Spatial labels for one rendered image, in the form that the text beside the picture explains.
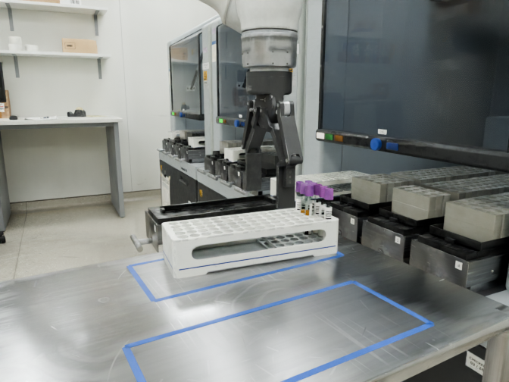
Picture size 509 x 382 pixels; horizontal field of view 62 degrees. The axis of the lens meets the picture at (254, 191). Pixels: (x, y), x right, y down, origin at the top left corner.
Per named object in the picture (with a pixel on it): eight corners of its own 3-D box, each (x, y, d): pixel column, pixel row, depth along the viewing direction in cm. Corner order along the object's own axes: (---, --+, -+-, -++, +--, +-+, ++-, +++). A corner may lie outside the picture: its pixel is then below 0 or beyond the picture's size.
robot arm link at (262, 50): (253, 27, 61) (253, 70, 63) (308, 31, 65) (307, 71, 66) (233, 36, 70) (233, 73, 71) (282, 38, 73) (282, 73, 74)
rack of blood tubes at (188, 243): (311, 236, 84) (312, 205, 83) (338, 252, 75) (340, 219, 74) (162, 256, 74) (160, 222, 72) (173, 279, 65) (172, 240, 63)
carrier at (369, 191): (385, 206, 106) (387, 183, 105) (379, 208, 105) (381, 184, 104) (356, 197, 116) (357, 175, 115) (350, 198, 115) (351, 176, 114)
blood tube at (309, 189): (307, 245, 77) (310, 186, 75) (301, 243, 78) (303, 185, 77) (313, 244, 78) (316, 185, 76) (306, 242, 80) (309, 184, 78)
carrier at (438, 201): (441, 221, 94) (444, 195, 92) (435, 223, 93) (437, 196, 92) (403, 209, 104) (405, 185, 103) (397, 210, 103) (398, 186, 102)
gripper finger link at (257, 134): (257, 111, 69) (254, 104, 70) (242, 155, 78) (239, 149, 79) (279, 111, 71) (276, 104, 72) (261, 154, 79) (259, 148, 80)
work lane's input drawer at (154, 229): (356, 207, 138) (357, 180, 136) (385, 218, 126) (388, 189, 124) (129, 239, 108) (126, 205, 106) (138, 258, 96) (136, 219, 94)
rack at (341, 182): (352, 189, 134) (353, 170, 132) (373, 195, 125) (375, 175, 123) (269, 198, 121) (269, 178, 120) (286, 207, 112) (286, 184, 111)
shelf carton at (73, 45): (63, 52, 371) (61, 38, 368) (63, 54, 390) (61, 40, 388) (98, 54, 383) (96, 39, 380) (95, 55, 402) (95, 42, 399)
